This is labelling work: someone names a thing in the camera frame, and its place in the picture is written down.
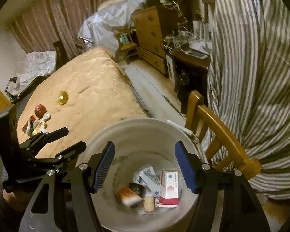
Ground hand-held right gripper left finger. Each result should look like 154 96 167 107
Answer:
20 141 116 232

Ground white pillow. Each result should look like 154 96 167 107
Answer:
97 0 127 11

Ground dark wooden side table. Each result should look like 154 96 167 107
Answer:
170 48 211 114

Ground orange white snack packet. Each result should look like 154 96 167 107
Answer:
118 187 142 207

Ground wooden dresser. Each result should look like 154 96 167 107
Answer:
131 6 168 75

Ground white router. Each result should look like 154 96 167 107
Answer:
192 20 213 50

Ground striped grey white cloth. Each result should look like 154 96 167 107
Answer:
206 0 290 200

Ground beige roll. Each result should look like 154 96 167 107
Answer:
143 196 156 213

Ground white plastic bucket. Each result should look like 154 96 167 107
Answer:
75 117 203 232

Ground small wooden chair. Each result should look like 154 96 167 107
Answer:
115 28 142 64

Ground red cardboard box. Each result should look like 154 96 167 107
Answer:
22 116 37 134

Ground smartphone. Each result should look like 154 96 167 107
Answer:
187 49 208 60

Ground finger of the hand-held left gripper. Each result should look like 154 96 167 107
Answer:
48 141 87 172
19 127 70 152

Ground white plastic cover sheet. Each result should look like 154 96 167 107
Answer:
5 51 57 95
77 0 145 54

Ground red round can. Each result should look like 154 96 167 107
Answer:
34 104 47 118

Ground person's left forearm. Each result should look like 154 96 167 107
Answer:
2 188 29 205

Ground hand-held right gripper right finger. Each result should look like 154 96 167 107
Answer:
175 141 271 232

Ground tan bed blanket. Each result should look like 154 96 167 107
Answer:
16 47 149 160

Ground white framed board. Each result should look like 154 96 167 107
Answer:
165 54 176 84

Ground pink white box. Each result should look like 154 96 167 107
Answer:
157 169 180 208

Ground tangle of white cables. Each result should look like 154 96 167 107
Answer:
159 0 208 51

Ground gold foil wrapper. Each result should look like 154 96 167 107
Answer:
31 122 49 135

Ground yellow crumpled wrapper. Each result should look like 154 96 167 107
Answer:
54 90 69 106

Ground brown curtains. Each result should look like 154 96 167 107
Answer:
6 0 118 61

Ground tall wooden chair back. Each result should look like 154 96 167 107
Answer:
200 0 217 39

